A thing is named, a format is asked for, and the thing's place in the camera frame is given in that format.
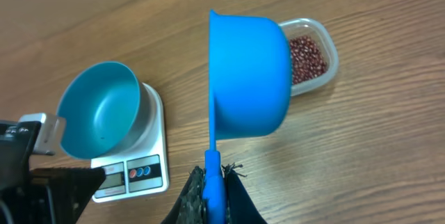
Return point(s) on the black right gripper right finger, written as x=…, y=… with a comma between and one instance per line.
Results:
x=240, y=207

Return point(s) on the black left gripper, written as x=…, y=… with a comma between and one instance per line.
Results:
x=53, y=195

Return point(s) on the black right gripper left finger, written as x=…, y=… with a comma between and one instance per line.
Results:
x=189, y=207

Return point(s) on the blue plastic measuring scoop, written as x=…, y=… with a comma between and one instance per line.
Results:
x=249, y=91

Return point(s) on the white digital kitchen scale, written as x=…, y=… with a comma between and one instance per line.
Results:
x=143, y=168

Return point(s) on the teal blue bowl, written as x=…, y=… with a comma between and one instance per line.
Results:
x=106, y=109

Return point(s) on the red adzuki beans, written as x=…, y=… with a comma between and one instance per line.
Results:
x=307, y=59

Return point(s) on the clear plastic bean container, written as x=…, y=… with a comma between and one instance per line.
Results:
x=304, y=26

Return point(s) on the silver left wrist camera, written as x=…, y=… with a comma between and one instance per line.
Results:
x=50, y=132

